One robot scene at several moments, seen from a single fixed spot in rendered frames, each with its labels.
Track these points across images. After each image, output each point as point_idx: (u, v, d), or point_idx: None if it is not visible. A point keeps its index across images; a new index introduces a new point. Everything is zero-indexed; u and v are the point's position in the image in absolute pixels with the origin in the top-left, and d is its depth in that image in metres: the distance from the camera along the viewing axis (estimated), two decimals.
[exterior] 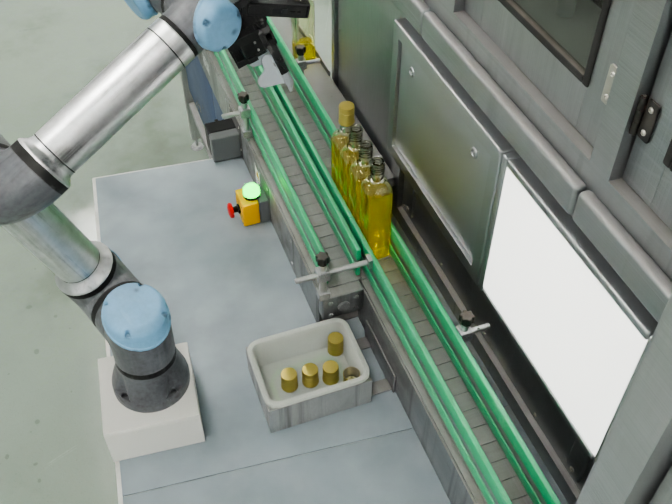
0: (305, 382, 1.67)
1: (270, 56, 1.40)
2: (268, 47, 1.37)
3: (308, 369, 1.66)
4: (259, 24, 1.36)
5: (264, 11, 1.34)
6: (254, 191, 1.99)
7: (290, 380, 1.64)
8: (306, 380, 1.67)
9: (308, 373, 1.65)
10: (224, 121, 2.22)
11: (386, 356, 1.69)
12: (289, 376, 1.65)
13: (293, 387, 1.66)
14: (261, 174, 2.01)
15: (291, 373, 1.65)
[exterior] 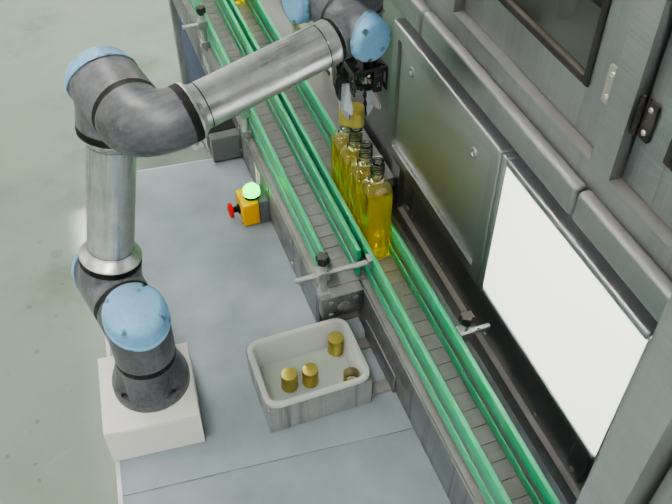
0: (305, 382, 1.67)
1: None
2: None
3: (308, 369, 1.66)
4: None
5: None
6: (254, 191, 1.99)
7: (290, 380, 1.64)
8: (306, 380, 1.67)
9: (308, 373, 1.65)
10: (224, 121, 2.22)
11: (386, 356, 1.69)
12: (289, 376, 1.65)
13: (293, 387, 1.66)
14: (261, 174, 2.01)
15: (291, 373, 1.65)
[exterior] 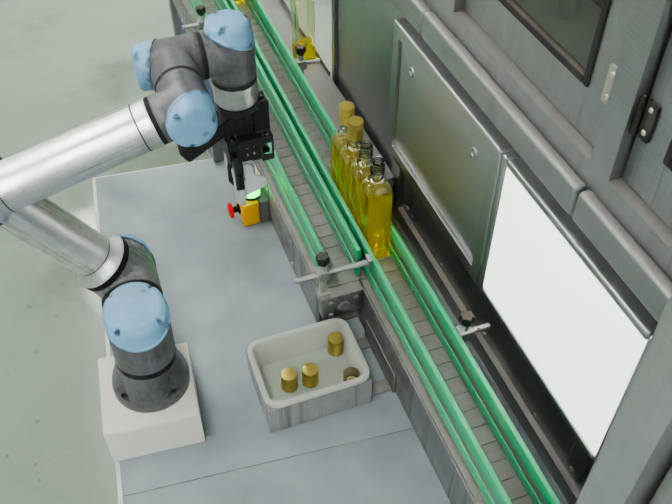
0: (305, 382, 1.67)
1: None
2: None
3: (308, 369, 1.66)
4: None
5: None
6: (254, 191, 1.99)
7: (290, 380, 1.64)
8: (306, 380, 1.67)
9: (308, 373, 1.65)
10: None
11: (386, 356, 1.69)
12: (289, 376, 1.65)
13: (293, 387, 1.66)
14: (261, 174, 2.01)
15: (291, 373, 1.65)
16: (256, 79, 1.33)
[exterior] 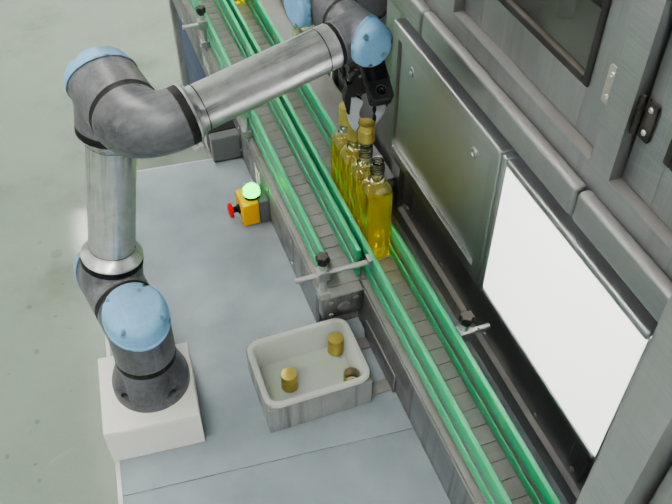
0: (373, 137, 1.63)
1: None
2: (346, 85, 1.55)
3: (367, 123, 1.62)
4: (355, 68, 1.52)
5: (359, 65, 1.50)
6: (254, 191, 1.99)
7: (290, 380, 1.64)
8: (373, 132, 1.63)
9: (372, 123, 1.62)
10: None
11: (386, 356, 1.69)
12: (289, 376, 1.65)
13: (293, 387, 1.66)
14: (261, 174, 2.01)
15: (291, 373, 1.65)
16: None
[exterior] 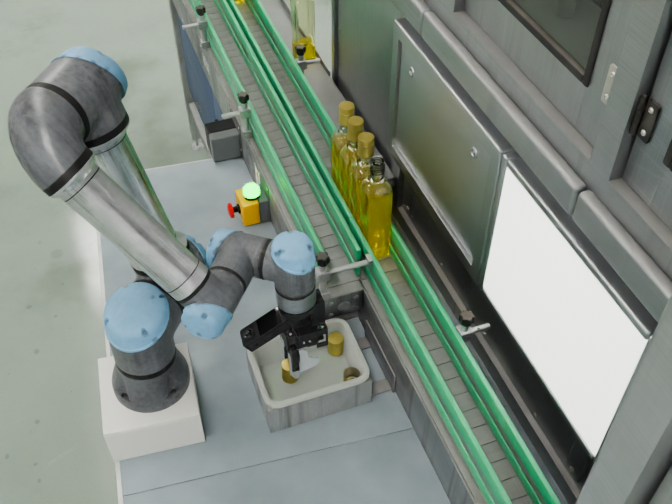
0: (372, 150, 1.66)
1: None
2: None
3: (366, 137, 1.64)
4: None
5: (276, 311, 1.54)
6: (254, 191, 1.99)
7: None
8: (373, 146, 1.65)
9: (371, 137, 1.64)
10: (224, 121, 2.22)
11: (386, 356, 1.69)
12: None
13: (294, 378, 1.64)
14: (261, 174, 2.01)
15: None
16: (315, 286, 1.46)
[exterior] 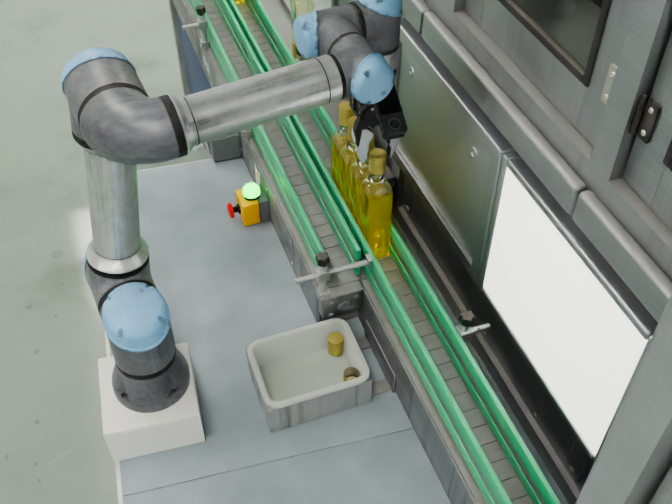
0: (372, 150, 1.66)
1: None
2: (358, 117, 1.53)
3: None
4: None
5: None
6: (254, 191, 1.99)
7: (386, 152, 1.61)
8: (373, 146, 1.65)
9: (371, 137, 1.64)
10: None
11: (386, 356, 1.69)
12: (381, 152, 1.61)
13: (384, 161, 1.63)
14: (261, 174, 2.01)
15: (377, 151, 1.61)
16: None
